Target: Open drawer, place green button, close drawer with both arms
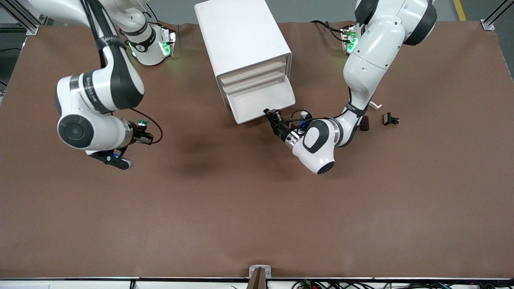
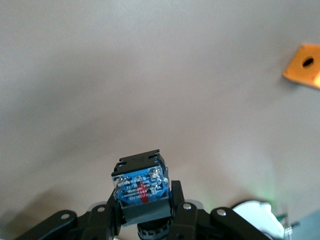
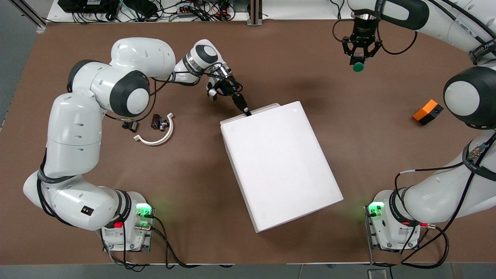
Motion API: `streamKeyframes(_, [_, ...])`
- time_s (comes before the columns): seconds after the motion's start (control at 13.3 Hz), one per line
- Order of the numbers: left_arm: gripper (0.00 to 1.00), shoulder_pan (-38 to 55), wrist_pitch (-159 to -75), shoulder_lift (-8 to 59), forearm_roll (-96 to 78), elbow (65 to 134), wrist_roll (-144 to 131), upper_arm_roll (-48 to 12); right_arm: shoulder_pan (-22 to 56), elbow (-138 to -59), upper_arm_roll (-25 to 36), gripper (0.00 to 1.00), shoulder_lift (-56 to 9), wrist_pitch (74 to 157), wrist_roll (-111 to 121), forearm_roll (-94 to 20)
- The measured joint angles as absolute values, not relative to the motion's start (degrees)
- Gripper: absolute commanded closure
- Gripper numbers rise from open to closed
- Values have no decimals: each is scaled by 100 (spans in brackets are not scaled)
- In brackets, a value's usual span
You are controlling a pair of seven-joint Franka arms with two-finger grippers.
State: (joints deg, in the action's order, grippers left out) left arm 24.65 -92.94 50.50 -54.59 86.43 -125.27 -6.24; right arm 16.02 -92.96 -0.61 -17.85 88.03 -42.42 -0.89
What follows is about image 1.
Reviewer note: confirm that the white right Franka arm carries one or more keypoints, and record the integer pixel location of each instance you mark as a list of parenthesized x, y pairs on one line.
[(100, 86)]

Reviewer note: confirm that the silver base bracket green light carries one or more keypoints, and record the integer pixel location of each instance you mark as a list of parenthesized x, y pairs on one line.
[(168, 44), (348, 40)]

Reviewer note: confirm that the silver camera mount bracket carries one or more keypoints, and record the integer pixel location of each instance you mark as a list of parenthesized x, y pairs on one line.
[(260, 277)]

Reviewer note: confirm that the brown table cover sheet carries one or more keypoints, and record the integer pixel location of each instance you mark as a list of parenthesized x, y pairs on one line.
[(257, 208)]

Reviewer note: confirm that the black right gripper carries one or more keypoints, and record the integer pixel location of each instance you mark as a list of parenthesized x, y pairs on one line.
[(140, 137)]

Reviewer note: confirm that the beige plastic drawer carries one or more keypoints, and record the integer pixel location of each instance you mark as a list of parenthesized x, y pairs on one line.
[(254, 81), (253, 72), (261, 107), (255, 89)]

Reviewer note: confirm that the brown rectangular block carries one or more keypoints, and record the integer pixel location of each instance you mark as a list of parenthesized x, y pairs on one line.
[(364, 125)]

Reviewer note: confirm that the aluminium frame post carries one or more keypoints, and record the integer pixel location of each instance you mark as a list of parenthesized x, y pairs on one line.
[(32, 29), (488, 25)]

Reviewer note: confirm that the white drawer cabinet housing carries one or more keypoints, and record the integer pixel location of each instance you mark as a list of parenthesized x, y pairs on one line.
[(237, 32)]

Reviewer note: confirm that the green push button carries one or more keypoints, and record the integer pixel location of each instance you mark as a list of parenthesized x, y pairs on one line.
[(143, 122)]

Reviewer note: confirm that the white semicircular pipe clamp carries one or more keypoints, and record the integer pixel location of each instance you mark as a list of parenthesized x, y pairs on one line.
[(375, 105)]

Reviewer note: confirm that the small black clip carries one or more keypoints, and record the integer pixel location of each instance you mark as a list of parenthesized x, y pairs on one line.
[(388, 119)]

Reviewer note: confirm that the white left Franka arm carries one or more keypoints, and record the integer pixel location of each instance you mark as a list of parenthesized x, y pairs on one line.
[(369, 52)]

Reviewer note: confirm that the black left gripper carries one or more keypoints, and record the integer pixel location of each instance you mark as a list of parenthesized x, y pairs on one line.
[(282, 131)]

